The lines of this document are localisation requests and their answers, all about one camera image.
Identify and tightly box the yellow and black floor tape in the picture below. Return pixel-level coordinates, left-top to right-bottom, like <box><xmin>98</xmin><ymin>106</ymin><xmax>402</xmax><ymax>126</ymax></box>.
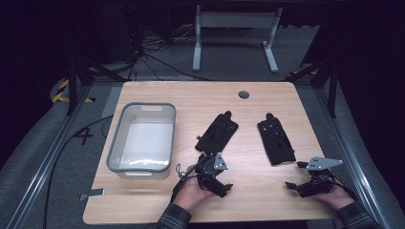
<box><xmin>52</xmin><ymin>78</ymin><xmax>96</xmax><ymax>104</ymax></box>

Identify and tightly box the person's left hand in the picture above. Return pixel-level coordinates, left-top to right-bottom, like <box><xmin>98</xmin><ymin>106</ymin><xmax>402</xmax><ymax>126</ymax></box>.
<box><xmin>173</xmin><ymin>164</ymin><xmax>215</xmax><ymax>213</ymax></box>

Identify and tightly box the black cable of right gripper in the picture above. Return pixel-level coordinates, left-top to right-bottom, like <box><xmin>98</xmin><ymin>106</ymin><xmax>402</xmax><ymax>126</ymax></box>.
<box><xmin>330</xmin><ymin>176</ymin><xmax>358</xmax><ymax>202</ymax></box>

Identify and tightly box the long black floor cable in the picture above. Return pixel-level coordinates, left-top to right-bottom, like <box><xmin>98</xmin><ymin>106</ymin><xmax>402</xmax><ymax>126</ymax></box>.
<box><xmin>42</xmin><ymin>114</ymin><xmax>115</xmax><ymax>229</ymax></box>

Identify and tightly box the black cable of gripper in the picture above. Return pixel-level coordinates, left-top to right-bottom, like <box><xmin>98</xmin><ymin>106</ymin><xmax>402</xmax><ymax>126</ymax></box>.
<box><xmin>170</xmin><ymin>162</ymin><xmax>201</xmax><ymax>204</ymax></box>
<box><xmin>330</xmin><ymin>176</ymin><xmax>358</xmax><ymax>202</ymax></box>

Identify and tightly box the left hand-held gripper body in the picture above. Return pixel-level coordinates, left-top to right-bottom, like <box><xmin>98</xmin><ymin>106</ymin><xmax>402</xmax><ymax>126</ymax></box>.
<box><xmin>194</xmin><ymin>152</ymin><xmax>229</xmax><ymax>192</ymax></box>

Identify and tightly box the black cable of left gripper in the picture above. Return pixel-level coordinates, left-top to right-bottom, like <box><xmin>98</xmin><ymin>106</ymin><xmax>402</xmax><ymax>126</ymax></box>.
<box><xmin>170</xmin><ymin>162</ymin><xmax>201</xmax><ymax>204</ymax></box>

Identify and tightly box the bundle of black cables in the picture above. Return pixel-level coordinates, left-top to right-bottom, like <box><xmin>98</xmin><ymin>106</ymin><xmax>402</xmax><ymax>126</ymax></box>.
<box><xmin>126</xmin><ymin>22</ymin><xmax>212</xmax><ymax>82</ymax></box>

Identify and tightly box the white metal desk frame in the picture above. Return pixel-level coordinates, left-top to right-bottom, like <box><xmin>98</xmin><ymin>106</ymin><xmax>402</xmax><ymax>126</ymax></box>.
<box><xmin>191</xmin><ymin>4</ymin><xmax>284</xmax><ymax>73</ymax></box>

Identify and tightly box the person's right hand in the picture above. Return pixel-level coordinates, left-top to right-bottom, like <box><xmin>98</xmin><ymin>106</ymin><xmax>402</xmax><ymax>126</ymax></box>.
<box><xmin>313</xmin><ymin>185</ymin><xmax>356</xmax><ymax>212</ymax></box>

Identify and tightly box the black glove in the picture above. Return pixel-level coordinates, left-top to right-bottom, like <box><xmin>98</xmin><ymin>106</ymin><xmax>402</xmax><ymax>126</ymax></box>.
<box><xmin>194</xmin><ymin>110</ymin><xmax>240</xmax><ymax>154</ymax></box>
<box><xmin>257</xmin><ymin>113</ymin><xmax>297</xmax><ymax>166</ymax></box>

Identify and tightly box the white plastic basin grey rim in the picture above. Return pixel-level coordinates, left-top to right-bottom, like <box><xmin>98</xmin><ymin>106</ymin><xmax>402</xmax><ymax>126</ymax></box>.
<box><xmin>106</xmin><ymin>102</ymin><xmax>177</xmax><ymax>179</ymax></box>

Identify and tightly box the black metal stand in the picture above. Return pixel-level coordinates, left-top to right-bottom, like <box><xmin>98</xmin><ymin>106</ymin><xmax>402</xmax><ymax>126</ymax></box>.
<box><xmin>286</xmin><ymin>58</ymin><xmax>339</xmax><ymax>119</ymax></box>
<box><xmin>65</xmin><ymin>55</ymin><xmax>129</xmax><ymax>116</ymax></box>

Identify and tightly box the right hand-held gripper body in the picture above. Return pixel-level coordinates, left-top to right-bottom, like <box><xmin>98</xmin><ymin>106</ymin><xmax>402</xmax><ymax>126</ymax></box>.
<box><xmin>295</xmin><ymin>156</ymin><xmax>344</xmax><ymax>198</ymax></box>

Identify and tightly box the small grey metal tag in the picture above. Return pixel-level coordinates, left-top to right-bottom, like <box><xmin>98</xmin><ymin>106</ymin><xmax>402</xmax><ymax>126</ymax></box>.
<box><xmin>78</xmin><ymin>188</ymin><xmax>106</xmax><ymax>202</ymax></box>

